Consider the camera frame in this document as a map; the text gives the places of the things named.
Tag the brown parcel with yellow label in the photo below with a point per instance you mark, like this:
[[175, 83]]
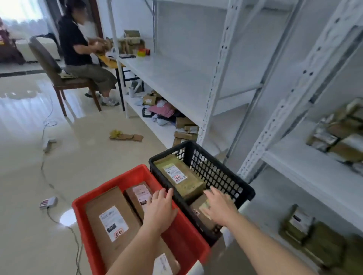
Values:
[[204, 219]]

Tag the pile of plastic mailer bags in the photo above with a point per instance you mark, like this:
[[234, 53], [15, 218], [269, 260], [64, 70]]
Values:
[[161, 121]]

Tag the person's right hand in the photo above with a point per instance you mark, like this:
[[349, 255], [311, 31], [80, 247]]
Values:
[[222, 209]]

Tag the yellow crumpled tape wad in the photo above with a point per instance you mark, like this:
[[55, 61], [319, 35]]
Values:
[[115, 134]]

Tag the taped cardboard box end label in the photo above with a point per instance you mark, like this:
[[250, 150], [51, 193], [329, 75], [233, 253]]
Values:
[[351, 109]]

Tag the small red striped power strip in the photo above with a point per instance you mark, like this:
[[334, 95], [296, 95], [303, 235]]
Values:
[[48, 203]]

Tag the flattened cardboard strip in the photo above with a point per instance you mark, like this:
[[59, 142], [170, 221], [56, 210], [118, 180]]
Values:
[[130, 137]]

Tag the large brown box 010 label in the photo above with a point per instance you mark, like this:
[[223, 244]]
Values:
[[96, 204]]

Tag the white power strip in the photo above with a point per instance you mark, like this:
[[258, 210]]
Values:
[[48, 145]]

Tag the red plastic crate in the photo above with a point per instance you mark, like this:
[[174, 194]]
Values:
[[187, 238]]

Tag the person's right forearm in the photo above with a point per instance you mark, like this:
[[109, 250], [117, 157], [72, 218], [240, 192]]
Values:
[[269, 249]]

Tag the dark red sofa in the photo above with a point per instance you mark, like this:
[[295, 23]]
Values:
[[8, 48]]

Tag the cardboard box white label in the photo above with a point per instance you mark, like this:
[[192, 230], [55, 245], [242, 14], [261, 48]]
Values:
[[149, 100]]

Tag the taped parcel with white label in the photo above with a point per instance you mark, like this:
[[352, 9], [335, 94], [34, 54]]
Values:
[[190, 181]]

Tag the yellow table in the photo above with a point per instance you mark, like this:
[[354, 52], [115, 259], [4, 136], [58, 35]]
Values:
[[109, 61]]

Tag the white curtain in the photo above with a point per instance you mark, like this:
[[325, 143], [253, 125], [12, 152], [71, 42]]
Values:
[[20, 17]]

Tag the black handheld device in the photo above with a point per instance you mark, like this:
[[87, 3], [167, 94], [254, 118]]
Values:
[[127, 56]]

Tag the narrow brown labelled box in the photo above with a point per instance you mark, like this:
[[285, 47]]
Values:
[[133, 204]]

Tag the black plastic basket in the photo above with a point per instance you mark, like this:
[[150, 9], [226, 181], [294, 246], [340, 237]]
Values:
[[221, 175]]

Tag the brown wooden chair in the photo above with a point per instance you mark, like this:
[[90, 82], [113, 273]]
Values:
[[48, 62]]

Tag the white bottle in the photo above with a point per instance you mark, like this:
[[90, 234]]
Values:
[[131, 92]]

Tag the person's left hand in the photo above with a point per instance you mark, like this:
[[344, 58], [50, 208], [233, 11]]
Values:
[[161, 212]]

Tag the dark wooden door frame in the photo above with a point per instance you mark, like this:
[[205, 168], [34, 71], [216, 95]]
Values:
[[96, 17]]

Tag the person's left forearm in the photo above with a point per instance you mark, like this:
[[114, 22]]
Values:
[[136, 255]]

